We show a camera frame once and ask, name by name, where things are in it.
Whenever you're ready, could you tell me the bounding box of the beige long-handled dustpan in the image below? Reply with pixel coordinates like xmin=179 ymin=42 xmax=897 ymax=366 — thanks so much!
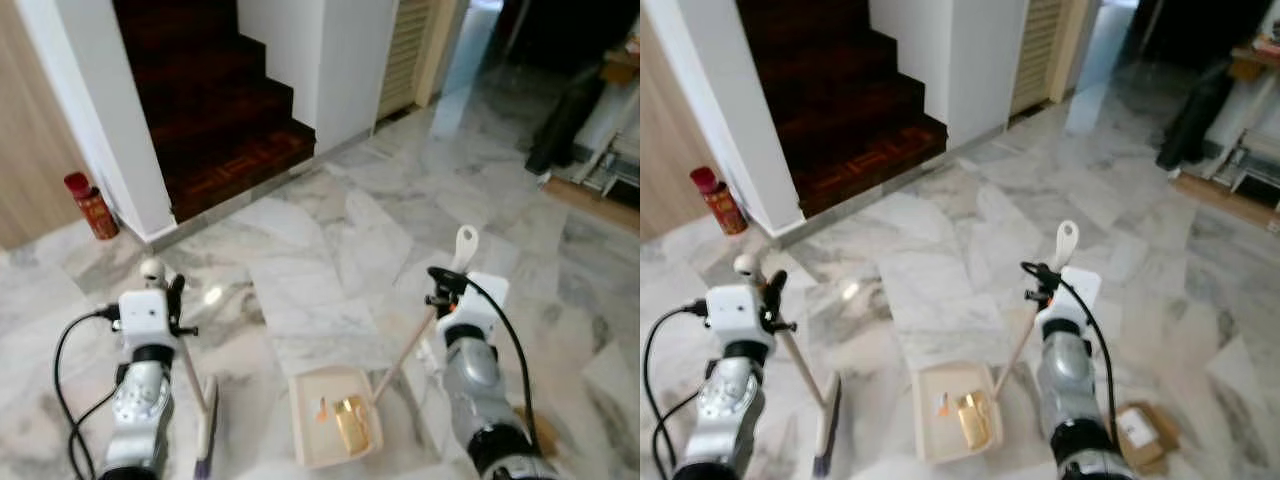
xmin=290 ymin=225 xmax=480 ymax=470
xmin=912 ymin=219 xmax=1080 ymax=464

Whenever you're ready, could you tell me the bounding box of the red cylindrical canister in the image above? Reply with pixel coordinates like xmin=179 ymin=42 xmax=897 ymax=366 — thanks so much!
xmin=689 ymin=165 xmax=750 ymax=237
xmin=63 ymin=171 xmax=122 ymax=242

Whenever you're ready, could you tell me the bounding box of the gold shiny packet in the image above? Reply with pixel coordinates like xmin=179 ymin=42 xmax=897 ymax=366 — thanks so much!
xmin=954 ymin=391 xmax=994 ymax=452
xmin=332 ymin=394 xmax=372 ymax=457

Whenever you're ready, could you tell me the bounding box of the brown wooden board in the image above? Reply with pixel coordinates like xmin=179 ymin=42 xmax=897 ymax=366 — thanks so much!
xmin=540 ymin=175 xmax=641 ymax=237
xmin=1170 ymin=172 xmax=1280 ymax=234

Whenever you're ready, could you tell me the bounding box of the small cardboard box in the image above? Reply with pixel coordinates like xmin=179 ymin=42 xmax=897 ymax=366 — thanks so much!
xmin=1112 ymin=399 xmax=1182 ymax=472
xmin=514 ymin=404 xmax=562 ymax=462

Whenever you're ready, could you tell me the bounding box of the dark wooden staircase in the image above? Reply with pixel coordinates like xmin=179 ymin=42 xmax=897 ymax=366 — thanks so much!
xmin=735 ymin=0 xmax=949 ymax=220
xmin=110 ymin=0 xmax=317 ymax=224

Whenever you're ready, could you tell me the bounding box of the tall black bag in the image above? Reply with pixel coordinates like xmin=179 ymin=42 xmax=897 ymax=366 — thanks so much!
xmin=1157 ymin=63 xmax=1237 ymax=172
xmin=525 ymin=65 xmax=607 ymax=179

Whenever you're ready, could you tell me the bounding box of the beige louvered door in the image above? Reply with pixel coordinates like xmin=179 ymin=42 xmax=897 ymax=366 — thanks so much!
xmin=1009 ymin=0 xmax=1067 ymax=117
xmin=377 ymin=0 xmax=443 ymax=122

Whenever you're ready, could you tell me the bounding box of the white cabinet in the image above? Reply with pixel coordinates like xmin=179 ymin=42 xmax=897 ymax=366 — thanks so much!
xmin=578 ymin=40 xmax=641 ymax=193
xmin=1203 ymin=40 xmax=1280 ymax=203

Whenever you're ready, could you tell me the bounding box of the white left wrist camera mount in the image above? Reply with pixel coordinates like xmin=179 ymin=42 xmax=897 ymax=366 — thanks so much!
xmin=118 ymin=288 xmax=172 ymax=350
xmin=705 ymin=284 xmax=772 ymax=347

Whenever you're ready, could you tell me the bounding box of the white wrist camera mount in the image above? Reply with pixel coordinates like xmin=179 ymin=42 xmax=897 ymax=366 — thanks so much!
xmin=118 ymin=288 xmax=172 ymax=350
xmin=705 ymin=284 xmax=772 ymax=347
xmin=454 ymin=271 xmax=512 ymax=347
xmin=1038 ymin=266 xmax=1102 ymax=338

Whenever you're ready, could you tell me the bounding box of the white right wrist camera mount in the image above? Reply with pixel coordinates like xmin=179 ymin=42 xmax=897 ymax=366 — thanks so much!
xmin=1038 ymin=266 xmax=1102 ymax=338
xmin=454 ymin=271 xmax=512 ymax=347

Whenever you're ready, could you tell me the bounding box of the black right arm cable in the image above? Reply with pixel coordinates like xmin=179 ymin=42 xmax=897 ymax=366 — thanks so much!
xmin=460 ymin=275 xmax=537 ymax=447
xmin=1058 ymin=276 xmax=1123 ymax=447

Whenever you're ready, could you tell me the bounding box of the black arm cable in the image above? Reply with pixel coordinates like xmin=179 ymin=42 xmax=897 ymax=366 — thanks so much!
xmin=1058 ymin=276 xmax=1123 ymax=447
xmin=642 ymin=299 xmax=713 ymax=480
xmin=460 ymin=275 xmax=537 ymax=447
xmin=52 ymin=307 xmax=127 ymax=480

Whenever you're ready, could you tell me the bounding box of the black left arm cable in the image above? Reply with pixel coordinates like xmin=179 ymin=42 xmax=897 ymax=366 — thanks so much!
xmin=642 ymin=299 xmax=713 ymax=480
xmin=52 ymin=307 xmax=127 ymax=480

